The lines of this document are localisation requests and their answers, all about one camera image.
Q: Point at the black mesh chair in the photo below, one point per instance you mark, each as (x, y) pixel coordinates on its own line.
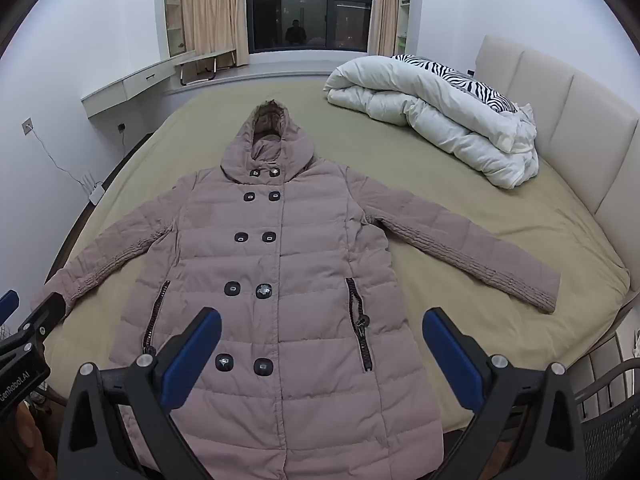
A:
(610, 435)

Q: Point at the bed with olive sheet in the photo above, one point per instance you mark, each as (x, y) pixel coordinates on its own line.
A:
(450, 200)

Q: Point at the mauve hooded puffer coat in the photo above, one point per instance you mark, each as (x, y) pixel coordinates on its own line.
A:
(300, 260)

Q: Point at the narrow wall shelf unit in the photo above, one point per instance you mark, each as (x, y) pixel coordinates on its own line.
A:
(405, 5)

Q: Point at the zebra striped pillow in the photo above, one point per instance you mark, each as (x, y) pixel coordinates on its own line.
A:
(475, 85)

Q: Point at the dark window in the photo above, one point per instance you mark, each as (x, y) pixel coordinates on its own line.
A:
(310, 5)

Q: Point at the white router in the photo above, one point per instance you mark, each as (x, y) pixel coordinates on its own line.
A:
(94, 191)

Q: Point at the wall power socket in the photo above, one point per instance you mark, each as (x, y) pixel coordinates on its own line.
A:
(27, 126)

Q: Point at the white desk with drawer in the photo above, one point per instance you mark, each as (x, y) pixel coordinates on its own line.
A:
(130, 82)

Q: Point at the person's left hand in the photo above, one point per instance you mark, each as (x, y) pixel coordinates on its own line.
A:
(26, 427)

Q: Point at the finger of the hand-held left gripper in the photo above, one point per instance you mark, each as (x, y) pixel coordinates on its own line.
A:
(7, 306)
(45, 315)

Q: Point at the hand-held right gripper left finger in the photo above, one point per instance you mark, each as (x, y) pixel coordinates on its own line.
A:
(192, 355)

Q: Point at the beige padded headboard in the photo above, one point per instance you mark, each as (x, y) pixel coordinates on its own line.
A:
(575, 120)

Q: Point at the chair with metal legs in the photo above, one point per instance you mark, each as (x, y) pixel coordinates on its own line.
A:
(200, 67)

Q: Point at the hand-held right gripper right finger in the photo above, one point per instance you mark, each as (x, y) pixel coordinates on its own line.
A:
(450, 355)

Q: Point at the white duvet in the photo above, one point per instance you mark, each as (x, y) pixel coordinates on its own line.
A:
(440, 110)

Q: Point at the narrow beige curtain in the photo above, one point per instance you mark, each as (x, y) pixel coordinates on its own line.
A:
(385, 5)

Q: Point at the wide wall shelf unit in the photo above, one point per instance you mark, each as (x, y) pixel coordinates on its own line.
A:
(172, 10)

